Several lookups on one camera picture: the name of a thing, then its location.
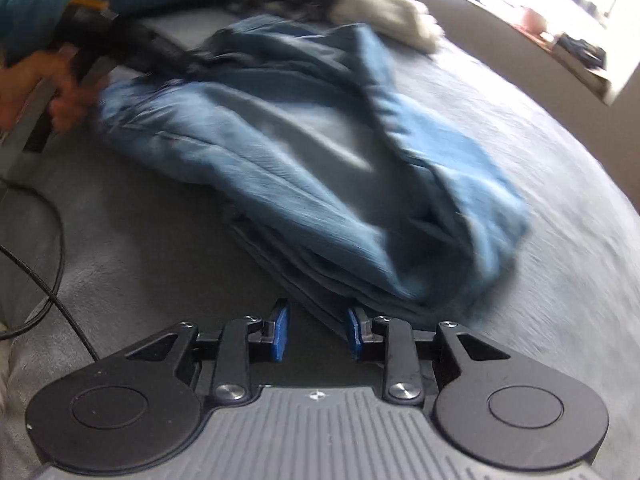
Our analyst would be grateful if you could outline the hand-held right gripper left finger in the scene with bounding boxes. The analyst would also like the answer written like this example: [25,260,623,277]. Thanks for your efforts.
[125,299,292,404]

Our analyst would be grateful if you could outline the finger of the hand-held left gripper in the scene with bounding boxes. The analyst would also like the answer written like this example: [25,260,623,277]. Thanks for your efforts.
[120,25,211,68]

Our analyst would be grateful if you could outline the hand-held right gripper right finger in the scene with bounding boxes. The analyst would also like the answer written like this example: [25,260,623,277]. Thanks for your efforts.
[346,306,512,405]

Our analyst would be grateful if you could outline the blue denim jeans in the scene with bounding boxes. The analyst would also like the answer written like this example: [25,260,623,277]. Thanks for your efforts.
[92,15,533,328]

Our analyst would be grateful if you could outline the person's left hand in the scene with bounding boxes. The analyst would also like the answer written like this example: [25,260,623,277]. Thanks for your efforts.
[0,52,108,133]

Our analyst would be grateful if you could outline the white knitted garment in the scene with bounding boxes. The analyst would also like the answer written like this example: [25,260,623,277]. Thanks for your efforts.
[332,0,443,53]

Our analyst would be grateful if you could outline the grey bed blanket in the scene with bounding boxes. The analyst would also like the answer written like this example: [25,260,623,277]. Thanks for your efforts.
[0,0,640,480]

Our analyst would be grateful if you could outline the dark crumpled cloth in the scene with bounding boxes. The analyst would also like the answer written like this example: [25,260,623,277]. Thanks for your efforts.
[555,32,608,68]

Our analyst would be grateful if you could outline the pink pot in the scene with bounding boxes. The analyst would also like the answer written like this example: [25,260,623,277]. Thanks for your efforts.
[520,6,547,31]

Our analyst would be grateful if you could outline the black cable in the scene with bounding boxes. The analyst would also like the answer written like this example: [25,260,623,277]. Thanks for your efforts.
[0,177,101,363]

